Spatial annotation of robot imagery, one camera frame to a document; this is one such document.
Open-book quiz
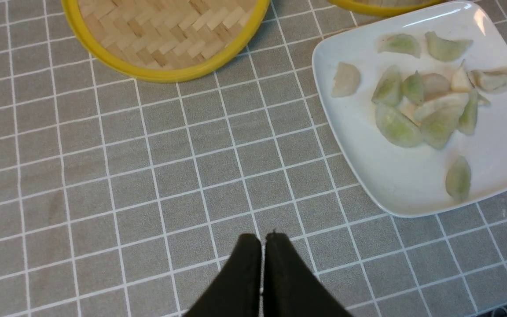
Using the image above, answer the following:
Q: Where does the grey checked tablecloth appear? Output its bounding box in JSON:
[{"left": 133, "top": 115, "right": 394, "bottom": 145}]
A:
[{"left": 0, "top": 0, "right": 507, "bottom": 317}]

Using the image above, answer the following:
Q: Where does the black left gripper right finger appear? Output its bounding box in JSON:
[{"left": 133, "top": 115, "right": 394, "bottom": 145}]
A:
[{"left": 263, "top": 232, "right": 351, "bottom": 317}]

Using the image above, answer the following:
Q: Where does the white square plate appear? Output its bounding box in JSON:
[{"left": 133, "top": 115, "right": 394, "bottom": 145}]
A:
[{"left": 312, "top": 1, "right": 507, "bottom": 218}]

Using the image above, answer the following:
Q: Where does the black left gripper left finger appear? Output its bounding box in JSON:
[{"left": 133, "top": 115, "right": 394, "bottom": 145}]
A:
[{"left": 185, "top": 233, "right": 262, "bottom": 317}]

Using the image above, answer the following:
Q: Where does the white dumpling centre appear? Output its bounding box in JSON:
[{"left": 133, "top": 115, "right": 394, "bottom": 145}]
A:
[{"left": 412, "top": 92, "right": 470, "bottom": 123}]

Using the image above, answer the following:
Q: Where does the white dumpling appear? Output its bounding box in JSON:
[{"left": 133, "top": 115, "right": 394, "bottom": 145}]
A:
[
  {"left": 467, "top": 66, "right": 507, "bottom": 94},
  {"left": 412, "top": 92, "right": 470, "bottom": 123}
]

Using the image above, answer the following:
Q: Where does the woven bamboo steamer lid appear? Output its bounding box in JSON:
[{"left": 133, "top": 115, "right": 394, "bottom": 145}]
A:
[{"left": 62, "top": 0, "right": 270, "bottom": 83}]

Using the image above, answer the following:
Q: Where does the bamboo steamer basket yellow rim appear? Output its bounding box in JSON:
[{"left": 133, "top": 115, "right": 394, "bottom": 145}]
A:
[{"left": 329, "top": 0, "right": 444, "bottom": 17}]

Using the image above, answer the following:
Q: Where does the pale pink dumpling centre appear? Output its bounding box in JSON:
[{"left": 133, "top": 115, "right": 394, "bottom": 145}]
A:
[{"left": 421, "top": 74, "right": 451, "bottom": 102}]

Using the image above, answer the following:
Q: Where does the white dumpling right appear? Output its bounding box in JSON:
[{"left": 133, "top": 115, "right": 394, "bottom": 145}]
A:
[{"left": 467, "top": 66, "right": 507, "bottom": 94}]

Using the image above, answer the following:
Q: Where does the pale pink dumpling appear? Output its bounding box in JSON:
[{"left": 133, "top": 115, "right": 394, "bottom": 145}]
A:
[
  {"left": 331, "top": 62, "right": 361, "bottom": 98},
  {"left": 421, "top": 74, "right": 451, "bottom": 102}
]

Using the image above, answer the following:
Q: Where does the pale pink dumpling left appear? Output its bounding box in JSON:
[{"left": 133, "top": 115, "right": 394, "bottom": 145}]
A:
[{"left": 331, "top": 62, "right": 361, "bottom": 98}]

